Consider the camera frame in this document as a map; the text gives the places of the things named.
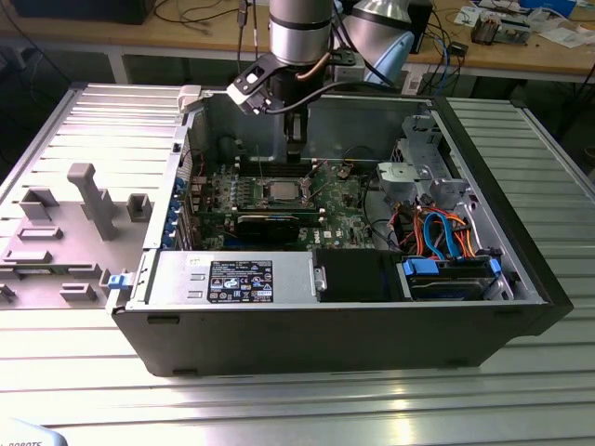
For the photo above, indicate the silver CPU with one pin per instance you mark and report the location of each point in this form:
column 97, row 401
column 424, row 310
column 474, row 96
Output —
column 286, row 192

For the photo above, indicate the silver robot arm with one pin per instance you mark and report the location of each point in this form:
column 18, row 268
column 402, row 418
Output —
column 297, row 37

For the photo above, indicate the CPU socket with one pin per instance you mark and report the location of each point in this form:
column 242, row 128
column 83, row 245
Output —
column 266, row 192

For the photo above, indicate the CPU cooler heatsink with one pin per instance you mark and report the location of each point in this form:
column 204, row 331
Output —
column 485, row 30

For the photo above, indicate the green motherboard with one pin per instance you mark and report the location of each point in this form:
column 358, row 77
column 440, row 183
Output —
column 332, row 213

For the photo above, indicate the black graphics card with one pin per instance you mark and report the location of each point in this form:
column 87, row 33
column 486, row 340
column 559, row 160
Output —
column 267, row 230

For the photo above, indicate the metal drive cage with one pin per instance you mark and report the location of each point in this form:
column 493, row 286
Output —
column 400, row 174

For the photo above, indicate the grey plastic case latch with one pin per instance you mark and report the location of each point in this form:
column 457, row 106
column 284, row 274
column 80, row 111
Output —
column 190, row 97

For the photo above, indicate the wooden workbench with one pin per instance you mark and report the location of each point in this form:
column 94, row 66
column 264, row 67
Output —
column 195, row 39

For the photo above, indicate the black plastic shroud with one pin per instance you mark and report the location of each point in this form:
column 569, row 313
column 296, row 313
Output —
column 353, row 274

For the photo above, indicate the small black box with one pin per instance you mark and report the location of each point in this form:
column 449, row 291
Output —
column 458, row 48

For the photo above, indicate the silver power supply unit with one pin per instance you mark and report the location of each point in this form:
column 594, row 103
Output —
column 176, row 279

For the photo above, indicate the black PC case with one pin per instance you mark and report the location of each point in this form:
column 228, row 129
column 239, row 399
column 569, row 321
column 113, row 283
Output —
column 325, row 334

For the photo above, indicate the hard disk blue carrier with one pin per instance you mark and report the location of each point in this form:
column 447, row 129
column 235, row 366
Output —
column 446, row 288

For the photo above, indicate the blue plastic latch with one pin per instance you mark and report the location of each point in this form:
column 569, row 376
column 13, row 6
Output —
column 118, row 282

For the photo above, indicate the grey electronic module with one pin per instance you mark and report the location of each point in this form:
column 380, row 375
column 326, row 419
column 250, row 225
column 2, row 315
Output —
column 513, row 30

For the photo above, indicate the black equipment box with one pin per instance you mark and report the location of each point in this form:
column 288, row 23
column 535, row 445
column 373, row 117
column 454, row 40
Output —
column 79, row 11

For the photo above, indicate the grey parts rack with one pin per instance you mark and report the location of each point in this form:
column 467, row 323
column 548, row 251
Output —
column 70, row 260

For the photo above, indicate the white paper sheets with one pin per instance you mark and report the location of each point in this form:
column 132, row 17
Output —
column 567, row 37

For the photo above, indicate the white-plated wrist camera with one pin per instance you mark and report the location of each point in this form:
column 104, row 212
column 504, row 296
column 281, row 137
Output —
column 248, row 86

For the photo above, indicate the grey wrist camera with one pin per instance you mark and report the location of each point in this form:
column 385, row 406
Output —
column 351, row 73

